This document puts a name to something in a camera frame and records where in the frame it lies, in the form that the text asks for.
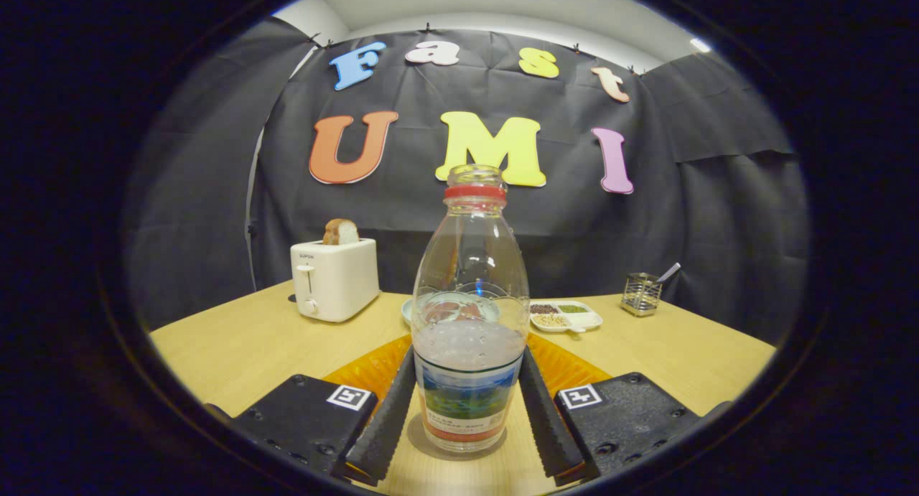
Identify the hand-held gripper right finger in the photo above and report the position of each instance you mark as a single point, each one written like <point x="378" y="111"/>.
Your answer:
<point x="549" y="424"/>

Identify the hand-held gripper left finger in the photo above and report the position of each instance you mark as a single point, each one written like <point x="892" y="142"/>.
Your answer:
<point x="384" y="424"/>

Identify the clear plastic juice bottle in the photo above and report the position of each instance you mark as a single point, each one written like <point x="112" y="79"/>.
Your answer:
<point x="470" y="381"/>

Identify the white divided dish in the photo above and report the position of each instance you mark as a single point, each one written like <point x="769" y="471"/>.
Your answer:
<point x="585" y="320"/>

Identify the pale green plate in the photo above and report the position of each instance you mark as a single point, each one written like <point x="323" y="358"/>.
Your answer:
<point x="407" y="311"/>

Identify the white toaster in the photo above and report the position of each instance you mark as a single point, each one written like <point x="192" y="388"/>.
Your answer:
<point x="337" y="281"/>

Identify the wooden table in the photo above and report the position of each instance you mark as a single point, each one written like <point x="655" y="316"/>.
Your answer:
<point x="251" y="345"/>

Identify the metal spoon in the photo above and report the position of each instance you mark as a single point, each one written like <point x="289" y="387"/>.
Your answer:
<point x="670" y="271"/>

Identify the bread slice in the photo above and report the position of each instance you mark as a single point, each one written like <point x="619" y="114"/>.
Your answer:
<point x="342" y="232"/>

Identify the small ceiling light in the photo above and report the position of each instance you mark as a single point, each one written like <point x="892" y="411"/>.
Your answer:
<point x="701" y="45"/>

